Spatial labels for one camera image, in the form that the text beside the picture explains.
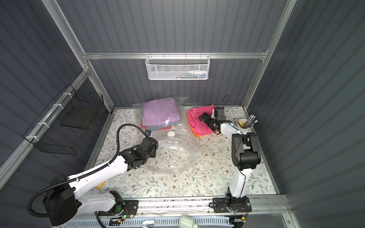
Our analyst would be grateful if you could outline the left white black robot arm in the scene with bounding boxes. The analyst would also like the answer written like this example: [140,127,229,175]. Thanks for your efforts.
[43,137,158,226]

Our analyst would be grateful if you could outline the bundle of pens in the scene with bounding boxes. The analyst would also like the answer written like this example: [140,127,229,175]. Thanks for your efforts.
[243,115,258,128]

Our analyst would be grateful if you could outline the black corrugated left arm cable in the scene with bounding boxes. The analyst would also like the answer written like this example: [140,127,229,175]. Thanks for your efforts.
[26,123,147,228]

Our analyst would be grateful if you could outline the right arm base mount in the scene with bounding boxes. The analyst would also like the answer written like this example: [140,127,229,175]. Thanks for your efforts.
[208,195,252,213]

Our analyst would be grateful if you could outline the black wire mesh basket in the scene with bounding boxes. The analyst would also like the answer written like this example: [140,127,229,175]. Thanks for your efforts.
[23,86,104,155]

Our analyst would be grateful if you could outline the white round bag valve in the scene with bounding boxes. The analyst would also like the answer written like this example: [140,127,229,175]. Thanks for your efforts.
[167,131,175,137]

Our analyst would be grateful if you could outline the folded blue grey cloth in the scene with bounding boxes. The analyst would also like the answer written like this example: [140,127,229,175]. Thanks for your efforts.
[146,122,179,131]

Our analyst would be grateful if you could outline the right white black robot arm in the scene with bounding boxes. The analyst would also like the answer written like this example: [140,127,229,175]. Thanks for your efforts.
[199,112,261,198]

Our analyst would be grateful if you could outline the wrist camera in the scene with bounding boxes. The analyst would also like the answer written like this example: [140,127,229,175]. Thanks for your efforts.
[214,107,226,121]
[144,130,152,137]

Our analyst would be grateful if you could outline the pale green lamp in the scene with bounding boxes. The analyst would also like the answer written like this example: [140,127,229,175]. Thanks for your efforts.
[178,215,200,228]

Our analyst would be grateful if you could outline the floral table mat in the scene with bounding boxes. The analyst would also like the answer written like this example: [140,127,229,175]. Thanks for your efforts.
[87,106,277,198]

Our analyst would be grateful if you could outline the pink cloth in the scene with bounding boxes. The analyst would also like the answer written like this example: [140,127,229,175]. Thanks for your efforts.
[187,104,220,136]

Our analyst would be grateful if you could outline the folded purple cloth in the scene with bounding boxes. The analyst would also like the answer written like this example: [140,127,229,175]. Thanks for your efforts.
[142,97,181,122]

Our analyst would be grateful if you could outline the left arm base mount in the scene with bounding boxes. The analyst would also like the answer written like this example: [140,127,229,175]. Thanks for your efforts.
[98,200,139,216]

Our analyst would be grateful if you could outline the white pen cup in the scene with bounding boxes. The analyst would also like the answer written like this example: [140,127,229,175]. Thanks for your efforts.
[237,118,252,133]

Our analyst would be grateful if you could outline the clear plastic vacuum bag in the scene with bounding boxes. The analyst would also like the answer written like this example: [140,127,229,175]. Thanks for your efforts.
[133,96,202,174]

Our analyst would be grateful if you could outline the items in white basket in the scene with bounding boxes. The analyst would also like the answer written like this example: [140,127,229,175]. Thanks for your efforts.
[166,70,208,79]

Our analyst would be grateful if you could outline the folded red cloth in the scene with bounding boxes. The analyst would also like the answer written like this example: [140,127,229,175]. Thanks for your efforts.
[141,121,169,130]

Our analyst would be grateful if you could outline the white wire mesh basket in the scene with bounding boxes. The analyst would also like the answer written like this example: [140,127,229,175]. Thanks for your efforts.
[145,56,211,80]

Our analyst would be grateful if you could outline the orange trousers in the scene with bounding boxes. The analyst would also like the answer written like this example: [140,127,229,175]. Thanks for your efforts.
[191,128,200,137]

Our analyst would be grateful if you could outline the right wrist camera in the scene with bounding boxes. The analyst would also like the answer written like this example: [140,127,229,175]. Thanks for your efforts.
[214,107,226,121]

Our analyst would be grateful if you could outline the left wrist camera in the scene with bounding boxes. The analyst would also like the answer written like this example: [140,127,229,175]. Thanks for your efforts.
[144,130,152,137]

